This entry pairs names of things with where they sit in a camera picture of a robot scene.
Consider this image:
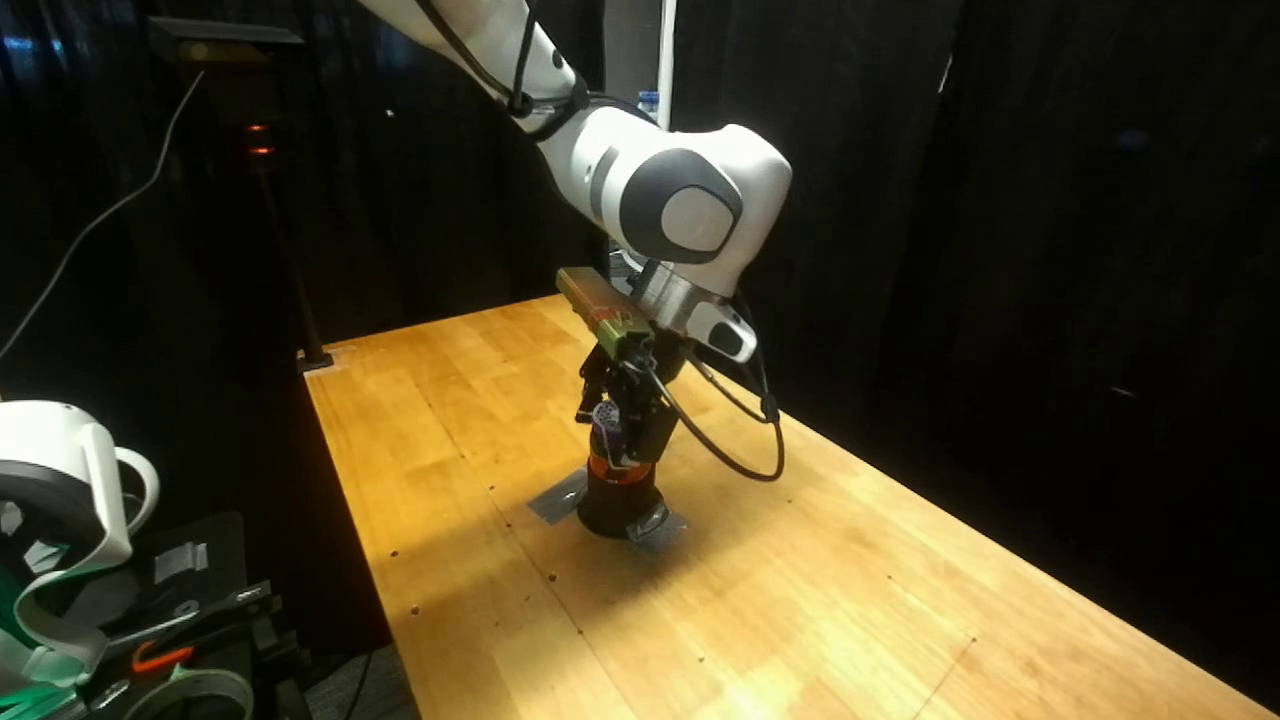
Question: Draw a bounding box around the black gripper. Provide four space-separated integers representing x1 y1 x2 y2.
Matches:
570 333 698 473

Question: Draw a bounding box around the dark bottle with silver cap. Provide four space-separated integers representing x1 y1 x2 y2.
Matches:
577 444 672 543

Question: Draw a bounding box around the black tripod stand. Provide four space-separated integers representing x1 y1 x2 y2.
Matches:
138 12 338 376

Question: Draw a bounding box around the white vertical pole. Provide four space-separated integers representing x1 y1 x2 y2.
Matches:
646 0 679 98

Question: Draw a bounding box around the black curtain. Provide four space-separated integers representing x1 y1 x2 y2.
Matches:
663 0 1280 675

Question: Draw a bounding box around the white rounded machine housing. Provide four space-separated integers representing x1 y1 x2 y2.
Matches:
0 395 165 671

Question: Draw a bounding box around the gold-brown wrist camera bar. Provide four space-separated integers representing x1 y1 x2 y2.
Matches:
551 260 659 359

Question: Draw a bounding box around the grey looped cable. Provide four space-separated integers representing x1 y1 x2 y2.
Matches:
114 664 261 720

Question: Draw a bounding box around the orange-handled tool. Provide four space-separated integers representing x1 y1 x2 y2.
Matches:
125 638 199 679

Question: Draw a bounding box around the thin white cable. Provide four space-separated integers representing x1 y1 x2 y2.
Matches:
0 62 213 365

